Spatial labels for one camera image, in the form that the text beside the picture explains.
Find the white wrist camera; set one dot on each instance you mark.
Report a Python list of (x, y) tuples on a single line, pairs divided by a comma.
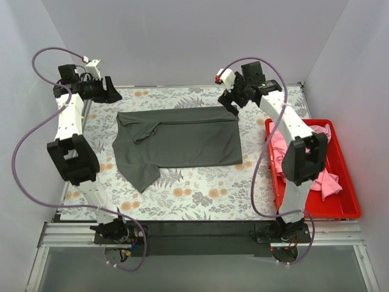
[(226, 78), (93, 67)]

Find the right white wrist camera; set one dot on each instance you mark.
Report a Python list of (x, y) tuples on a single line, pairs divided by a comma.
[(226, 78)]

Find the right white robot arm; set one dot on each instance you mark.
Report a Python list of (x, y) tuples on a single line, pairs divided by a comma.
[(306, 151)]

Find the pink t shirt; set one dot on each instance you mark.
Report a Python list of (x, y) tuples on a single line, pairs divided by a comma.
[(327, 183)]

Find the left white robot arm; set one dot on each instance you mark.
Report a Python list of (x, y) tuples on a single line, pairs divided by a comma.
[(71, 153)]

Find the red plastic bin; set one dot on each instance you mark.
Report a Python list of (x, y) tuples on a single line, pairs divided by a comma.
[(332, 195)]

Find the aluminium frame rail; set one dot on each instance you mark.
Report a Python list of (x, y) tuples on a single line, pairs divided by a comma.
[(65, 259)]

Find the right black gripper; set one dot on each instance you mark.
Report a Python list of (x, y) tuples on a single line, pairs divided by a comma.
[(236, 93)]

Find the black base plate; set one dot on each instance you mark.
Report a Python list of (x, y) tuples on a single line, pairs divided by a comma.
[(201, 238)]

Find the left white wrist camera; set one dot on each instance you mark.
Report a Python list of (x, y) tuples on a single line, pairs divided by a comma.
[(93, 67)]

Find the dark grey t shirt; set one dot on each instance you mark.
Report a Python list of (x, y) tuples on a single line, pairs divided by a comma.
[(174, 138)]

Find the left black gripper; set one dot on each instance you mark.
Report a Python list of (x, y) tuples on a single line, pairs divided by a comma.
[(104, 90)]

